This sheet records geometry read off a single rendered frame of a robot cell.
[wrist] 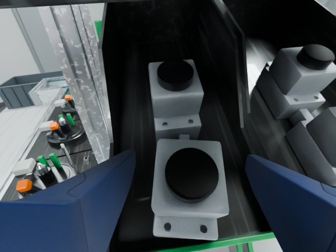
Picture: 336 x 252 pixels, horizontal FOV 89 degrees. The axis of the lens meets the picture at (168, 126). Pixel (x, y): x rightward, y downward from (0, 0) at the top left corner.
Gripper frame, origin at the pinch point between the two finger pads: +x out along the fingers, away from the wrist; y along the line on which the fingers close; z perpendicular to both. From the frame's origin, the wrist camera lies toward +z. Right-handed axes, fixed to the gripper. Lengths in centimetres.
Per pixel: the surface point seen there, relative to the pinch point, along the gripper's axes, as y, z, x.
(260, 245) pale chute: -13.4, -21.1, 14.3
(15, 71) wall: 326, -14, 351
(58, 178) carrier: 31, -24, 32
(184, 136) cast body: -0.1, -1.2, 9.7
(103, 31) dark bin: 8.3, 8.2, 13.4
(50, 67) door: 299, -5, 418
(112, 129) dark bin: 6.7, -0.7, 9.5
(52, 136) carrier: 45, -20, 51
